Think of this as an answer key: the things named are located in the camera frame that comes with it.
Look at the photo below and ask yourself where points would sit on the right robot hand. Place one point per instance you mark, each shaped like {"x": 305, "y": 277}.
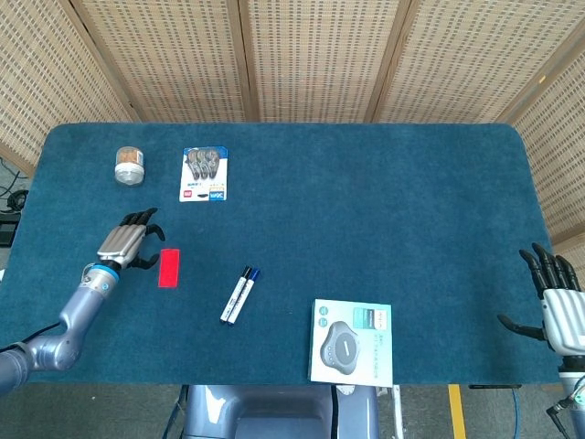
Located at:
{"x": 550, "y": 302}

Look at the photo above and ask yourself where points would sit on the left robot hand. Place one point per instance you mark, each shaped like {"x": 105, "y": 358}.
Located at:
{"x": 130, "y": 238}

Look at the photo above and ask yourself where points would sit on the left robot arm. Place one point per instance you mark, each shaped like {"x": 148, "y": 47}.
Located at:
{"x": 59, "y": 324}

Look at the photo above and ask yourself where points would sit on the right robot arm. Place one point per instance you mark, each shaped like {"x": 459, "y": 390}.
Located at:
{"x": 573, "y": 393}

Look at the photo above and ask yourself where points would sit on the white and blue product package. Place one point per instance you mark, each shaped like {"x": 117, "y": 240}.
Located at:
{"x": 205, "y": 174}

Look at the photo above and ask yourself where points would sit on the red flat card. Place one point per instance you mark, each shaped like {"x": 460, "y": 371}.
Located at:
{"x": 169, "y": 268}

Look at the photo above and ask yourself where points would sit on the clear plastic jar white lid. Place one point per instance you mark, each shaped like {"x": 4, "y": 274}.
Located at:
{"x": 129, "y": 167}

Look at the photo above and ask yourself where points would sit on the black whiteboard marker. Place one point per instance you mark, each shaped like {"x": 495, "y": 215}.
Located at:
{"x": 236, "y": 293}

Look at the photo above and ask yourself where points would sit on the blue whiteboard marker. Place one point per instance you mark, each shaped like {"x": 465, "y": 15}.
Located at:
{"x": 244, "y": 296}

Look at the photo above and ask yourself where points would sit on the blue felt table cover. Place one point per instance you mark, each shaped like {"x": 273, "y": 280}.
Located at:
{"x": 283, "y": 256}

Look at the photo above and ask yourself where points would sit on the Philips speakerphone box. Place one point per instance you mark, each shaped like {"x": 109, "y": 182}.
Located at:
{"x": 352, "y": 342}

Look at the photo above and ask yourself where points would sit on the grey robot torso base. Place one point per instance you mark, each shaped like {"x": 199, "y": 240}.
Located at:
{"x": 274, "y": 411}

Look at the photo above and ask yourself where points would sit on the woven bamboo folding screen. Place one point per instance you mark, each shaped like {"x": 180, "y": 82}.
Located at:
{"x": 292, "y": 59}

